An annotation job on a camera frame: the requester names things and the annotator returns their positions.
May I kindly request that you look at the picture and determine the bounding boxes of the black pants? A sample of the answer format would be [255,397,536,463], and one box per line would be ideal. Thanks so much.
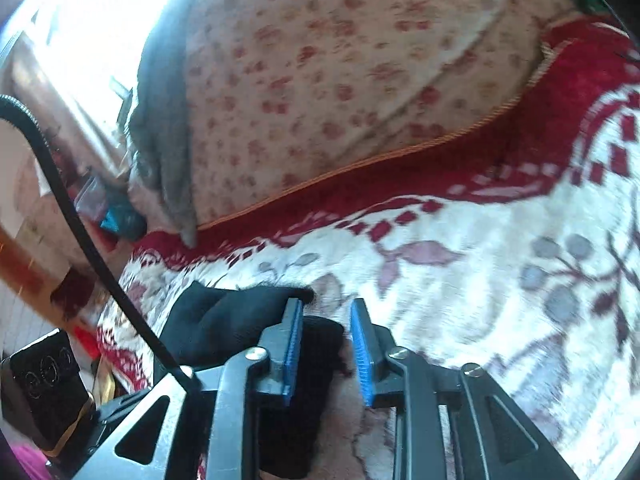
[153,281,346,480]

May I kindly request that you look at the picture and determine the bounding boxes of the grey fleece cloth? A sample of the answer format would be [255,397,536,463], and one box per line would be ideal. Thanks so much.
[126,0,231,249]

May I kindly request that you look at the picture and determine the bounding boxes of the clear plastic container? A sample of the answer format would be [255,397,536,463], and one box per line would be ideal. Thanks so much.
[73,176,114,223]

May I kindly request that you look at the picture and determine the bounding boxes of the red white floral fleece blanket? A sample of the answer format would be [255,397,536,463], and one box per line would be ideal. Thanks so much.
[95,19,640,480]

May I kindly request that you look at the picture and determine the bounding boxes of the pink floral pillow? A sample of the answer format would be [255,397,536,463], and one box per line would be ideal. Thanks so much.
[183,0,581,231]

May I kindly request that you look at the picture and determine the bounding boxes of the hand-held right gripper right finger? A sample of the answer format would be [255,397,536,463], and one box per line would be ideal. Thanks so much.
[349,298,587,480]

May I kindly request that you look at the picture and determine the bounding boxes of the teal cloth item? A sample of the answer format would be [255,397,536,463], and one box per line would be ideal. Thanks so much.
[100,204,149,241]

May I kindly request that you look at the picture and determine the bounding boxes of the black braided cable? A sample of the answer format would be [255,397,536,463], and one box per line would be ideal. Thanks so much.
[0,94,203,394]

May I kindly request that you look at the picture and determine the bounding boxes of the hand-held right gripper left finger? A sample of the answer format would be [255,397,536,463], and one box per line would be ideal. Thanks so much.
[75,297,306,480]

